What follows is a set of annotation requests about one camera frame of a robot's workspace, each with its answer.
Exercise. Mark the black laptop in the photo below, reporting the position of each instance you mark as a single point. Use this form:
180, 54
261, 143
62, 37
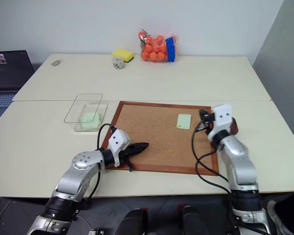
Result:
8, 73

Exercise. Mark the yellow sponge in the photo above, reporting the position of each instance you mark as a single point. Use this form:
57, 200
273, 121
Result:
123, 54

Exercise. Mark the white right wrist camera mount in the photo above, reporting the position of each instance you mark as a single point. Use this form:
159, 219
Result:
221, 120

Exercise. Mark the clear plastic box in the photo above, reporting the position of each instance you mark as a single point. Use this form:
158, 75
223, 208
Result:
88, 107

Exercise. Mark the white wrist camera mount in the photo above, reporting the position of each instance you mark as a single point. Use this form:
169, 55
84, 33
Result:
221, 120
117, 142

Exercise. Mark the small clear patterned jar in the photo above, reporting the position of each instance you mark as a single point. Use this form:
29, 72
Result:
117, 63

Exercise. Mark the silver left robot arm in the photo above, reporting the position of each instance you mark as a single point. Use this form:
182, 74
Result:
71, 181

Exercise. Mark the dark rounded shape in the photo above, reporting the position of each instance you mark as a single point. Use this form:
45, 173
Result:
134, 222
194, 221

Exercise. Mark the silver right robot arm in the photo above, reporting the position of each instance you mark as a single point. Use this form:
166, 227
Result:
240, 166

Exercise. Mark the green sticky note stack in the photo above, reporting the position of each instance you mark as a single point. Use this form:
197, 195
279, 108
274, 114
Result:
89, 120

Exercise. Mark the light green sticky note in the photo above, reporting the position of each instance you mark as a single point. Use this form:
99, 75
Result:
184, 121

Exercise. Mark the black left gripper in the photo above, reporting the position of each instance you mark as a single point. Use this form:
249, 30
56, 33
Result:
124, 154

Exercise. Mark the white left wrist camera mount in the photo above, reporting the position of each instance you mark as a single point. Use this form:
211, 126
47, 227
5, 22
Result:
117, 142

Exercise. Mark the bag of orange balls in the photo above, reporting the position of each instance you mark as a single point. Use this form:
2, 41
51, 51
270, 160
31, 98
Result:
156, 49

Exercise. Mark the wood-framed cork board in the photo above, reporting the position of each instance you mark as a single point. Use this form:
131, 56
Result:
161, 137

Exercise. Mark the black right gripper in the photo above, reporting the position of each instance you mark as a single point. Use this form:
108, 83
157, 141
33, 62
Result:
207, 115

